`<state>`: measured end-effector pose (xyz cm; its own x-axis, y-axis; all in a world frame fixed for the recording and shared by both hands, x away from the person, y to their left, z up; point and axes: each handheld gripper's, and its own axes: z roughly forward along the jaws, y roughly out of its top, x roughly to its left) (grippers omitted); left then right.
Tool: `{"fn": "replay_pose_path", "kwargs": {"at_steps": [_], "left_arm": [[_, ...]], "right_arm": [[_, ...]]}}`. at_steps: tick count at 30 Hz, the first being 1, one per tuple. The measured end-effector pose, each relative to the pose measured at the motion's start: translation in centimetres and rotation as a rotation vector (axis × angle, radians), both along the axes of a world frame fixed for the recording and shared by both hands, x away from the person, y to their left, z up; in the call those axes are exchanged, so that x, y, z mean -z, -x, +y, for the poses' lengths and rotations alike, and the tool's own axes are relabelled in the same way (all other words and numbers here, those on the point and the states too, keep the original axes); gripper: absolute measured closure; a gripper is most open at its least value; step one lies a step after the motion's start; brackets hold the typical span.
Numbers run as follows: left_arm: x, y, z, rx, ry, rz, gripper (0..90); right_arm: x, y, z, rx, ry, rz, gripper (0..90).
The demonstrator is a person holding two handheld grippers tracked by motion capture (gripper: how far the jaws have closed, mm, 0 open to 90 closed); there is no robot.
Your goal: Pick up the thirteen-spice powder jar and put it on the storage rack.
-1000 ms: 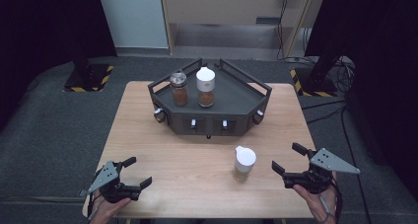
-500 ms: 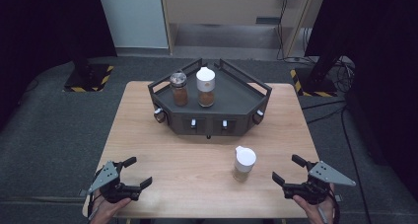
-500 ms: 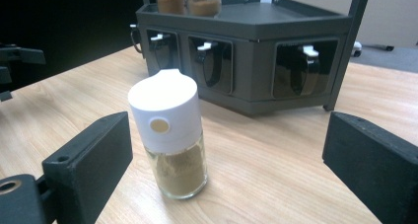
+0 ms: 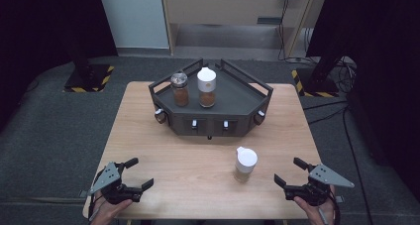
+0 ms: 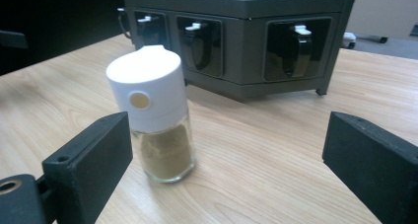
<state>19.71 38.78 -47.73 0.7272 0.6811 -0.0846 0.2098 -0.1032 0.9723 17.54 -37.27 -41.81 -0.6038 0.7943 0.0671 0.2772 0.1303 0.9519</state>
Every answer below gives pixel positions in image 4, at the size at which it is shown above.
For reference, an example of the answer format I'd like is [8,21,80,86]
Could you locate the white-lid jar brown spice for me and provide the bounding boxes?
[196,66,218,109]

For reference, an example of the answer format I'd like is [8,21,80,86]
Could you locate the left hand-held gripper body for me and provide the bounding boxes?
[88,161,144,206]

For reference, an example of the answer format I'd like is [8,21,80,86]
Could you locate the person's right hand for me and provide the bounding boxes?
[293,184,341,225]

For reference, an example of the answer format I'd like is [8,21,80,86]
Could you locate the tangled black cables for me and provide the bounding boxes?
[286,56,359,94]

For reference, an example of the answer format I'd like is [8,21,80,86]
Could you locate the silver-lid glass spice jar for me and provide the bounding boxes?
[169,70,191,108]

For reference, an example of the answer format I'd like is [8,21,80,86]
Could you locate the light wooden cabinet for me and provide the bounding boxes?
[159,0,319,59]

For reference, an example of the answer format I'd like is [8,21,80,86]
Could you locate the white panel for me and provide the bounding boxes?
[97,0,170,51]

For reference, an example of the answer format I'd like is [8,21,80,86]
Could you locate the black curtain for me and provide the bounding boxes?
[0,0,119,138]
[306,0,420,201]

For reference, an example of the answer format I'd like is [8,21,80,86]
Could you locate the person's left hand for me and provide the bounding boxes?
[89,188,134,225]

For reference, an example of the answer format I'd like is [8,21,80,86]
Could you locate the black stand post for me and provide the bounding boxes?
[63,0,100,82]
[310,36,351,85]

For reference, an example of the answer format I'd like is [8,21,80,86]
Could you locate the black hanging cable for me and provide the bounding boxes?
[276,0,291,61]

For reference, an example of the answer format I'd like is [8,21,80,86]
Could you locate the long black floor cable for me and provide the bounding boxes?
[302,99,374,225]

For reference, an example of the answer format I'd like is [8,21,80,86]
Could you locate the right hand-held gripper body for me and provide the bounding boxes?
[282,163,356,207]

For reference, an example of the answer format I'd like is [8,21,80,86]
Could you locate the black-yellow striped stand base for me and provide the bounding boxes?
[290,67,341,98]
[62,63,116,94]

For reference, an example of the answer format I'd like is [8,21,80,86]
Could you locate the white-lid jar pale spice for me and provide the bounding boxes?
[234,146,259,183]

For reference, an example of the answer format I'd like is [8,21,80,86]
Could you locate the dark grey corner rack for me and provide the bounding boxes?
[148,57,274,141]

